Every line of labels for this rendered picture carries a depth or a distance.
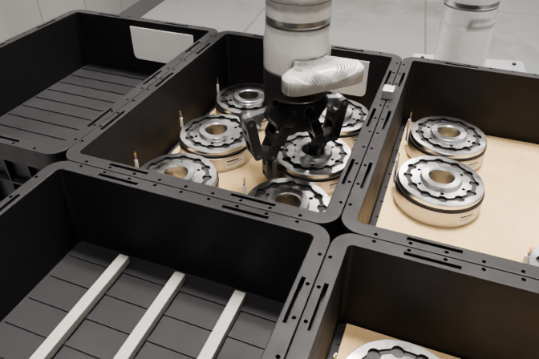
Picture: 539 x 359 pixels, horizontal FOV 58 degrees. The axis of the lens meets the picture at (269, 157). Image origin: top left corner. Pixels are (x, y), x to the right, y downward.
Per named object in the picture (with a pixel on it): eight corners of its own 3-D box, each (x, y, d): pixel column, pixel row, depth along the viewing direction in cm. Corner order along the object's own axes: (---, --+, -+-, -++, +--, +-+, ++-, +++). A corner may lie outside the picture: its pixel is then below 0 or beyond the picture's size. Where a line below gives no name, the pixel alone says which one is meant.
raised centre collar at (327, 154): (301, 139, 67) (301, 135, 67) (336, 147, 65) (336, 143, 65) (289, 159, 63) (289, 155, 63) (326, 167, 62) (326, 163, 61)
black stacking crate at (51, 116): (88, 68, 98) (75, 11, 91) (224, 93, 89) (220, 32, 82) (-97, 183, 67) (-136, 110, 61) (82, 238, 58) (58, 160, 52)
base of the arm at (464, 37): (427, 77, 101) (442, -7, 91) (475, 80, 99) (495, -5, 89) (428, 98, 93) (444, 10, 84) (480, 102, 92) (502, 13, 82)
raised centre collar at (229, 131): (208, 120, 71) (208, 117, 71) (239, 127, 70) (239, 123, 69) (192, 138, 67) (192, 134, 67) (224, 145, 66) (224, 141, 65)
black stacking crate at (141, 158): (225, 94, 89) (222, 33, 82) (391, 123, 80) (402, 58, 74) (84, 239, 58) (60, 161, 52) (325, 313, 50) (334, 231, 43)
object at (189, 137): (200, 112, 74) (200, 108, 74) (263, 124, 71) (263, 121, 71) (166, 147, 66) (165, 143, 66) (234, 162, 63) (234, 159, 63)
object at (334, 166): (289, 129, 70) (289, 126, 70) (359, 143, 67) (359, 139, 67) (263, 168, 62) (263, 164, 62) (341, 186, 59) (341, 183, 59)
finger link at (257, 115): (270, 95, 58) (276, 110, 59) (236, 114, 57) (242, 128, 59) (279, 105, 56) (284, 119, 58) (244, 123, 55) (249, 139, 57)
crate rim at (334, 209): (222, 42, 83) (221, 29, 82) (401, 70, 75) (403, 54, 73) (62, 175, 53) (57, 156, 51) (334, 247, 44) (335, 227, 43)
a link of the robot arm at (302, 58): (289, 101, 48) (290, 41, 45) (246, 58, 57) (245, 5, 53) (366, 84, 51) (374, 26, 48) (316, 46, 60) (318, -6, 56)
